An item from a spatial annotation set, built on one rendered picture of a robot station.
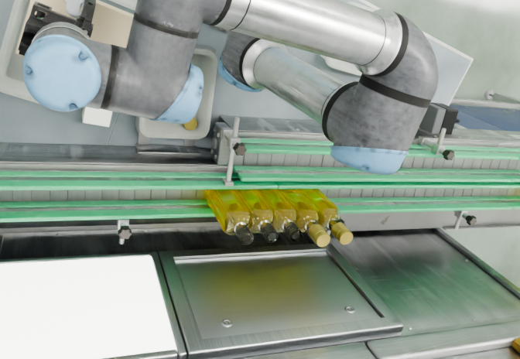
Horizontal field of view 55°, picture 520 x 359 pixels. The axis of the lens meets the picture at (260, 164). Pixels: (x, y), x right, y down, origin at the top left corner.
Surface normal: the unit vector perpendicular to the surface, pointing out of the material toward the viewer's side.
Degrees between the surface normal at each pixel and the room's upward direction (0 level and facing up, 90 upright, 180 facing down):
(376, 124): 42
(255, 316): 91
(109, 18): 0
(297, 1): 31
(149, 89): 3
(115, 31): 0
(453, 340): 90
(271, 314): 91
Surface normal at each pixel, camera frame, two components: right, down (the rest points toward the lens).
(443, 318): 0.15, -0.92
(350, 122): -0.80, -0.05
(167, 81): 0.56, 0.46
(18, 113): 0.33, 0.38
